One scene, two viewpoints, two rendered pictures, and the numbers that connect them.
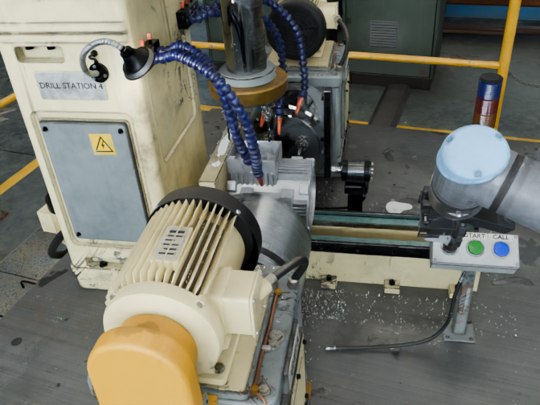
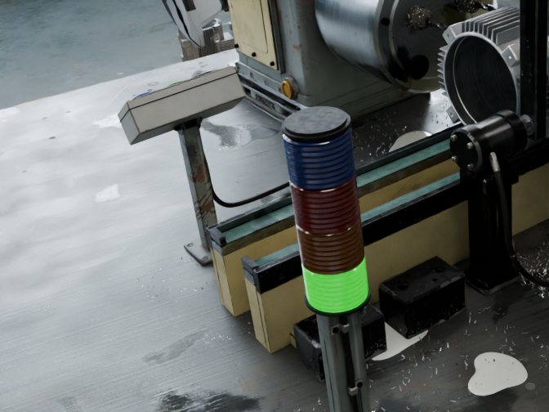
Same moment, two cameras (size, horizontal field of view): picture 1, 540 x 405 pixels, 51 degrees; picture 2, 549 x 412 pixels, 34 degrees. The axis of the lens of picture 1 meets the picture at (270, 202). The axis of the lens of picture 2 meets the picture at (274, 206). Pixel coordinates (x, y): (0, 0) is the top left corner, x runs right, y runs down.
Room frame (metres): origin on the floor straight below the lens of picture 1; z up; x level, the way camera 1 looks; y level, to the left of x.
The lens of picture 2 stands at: (1.91, -1.08, 1.54)
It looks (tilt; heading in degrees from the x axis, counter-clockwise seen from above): 30 degrees down; 142
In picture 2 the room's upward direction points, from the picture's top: 9 degrees counter-clockwise
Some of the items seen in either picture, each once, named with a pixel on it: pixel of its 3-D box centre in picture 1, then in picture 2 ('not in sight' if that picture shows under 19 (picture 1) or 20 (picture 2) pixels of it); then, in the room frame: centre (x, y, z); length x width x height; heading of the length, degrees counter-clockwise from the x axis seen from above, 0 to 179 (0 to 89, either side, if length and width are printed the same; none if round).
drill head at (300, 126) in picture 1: (292, 126); not in sight; (1.54, -0.08, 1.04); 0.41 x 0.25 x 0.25; 167
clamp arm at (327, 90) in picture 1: (329, 134); (532, 43); (1.32, -0.17, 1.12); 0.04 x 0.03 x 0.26; 77
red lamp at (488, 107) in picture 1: (487, 103); (324, 195); (1.39, -0.60, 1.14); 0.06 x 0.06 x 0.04
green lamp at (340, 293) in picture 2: not in sight; (335, 277); (1.39, -0.60, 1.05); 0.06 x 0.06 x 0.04
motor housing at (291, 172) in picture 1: (273, 194); (531, 66); (1.21, -0.01, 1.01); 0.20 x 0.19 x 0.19; 77
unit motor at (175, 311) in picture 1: (215, 351); not in sight; (0.59, 0.10, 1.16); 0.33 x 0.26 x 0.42; 167
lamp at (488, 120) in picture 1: (484, 118); (330, 237); (1.39, -0.60, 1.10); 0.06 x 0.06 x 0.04
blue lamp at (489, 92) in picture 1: (489, 87); (319, 150); (1.39, -0.60, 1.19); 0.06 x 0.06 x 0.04
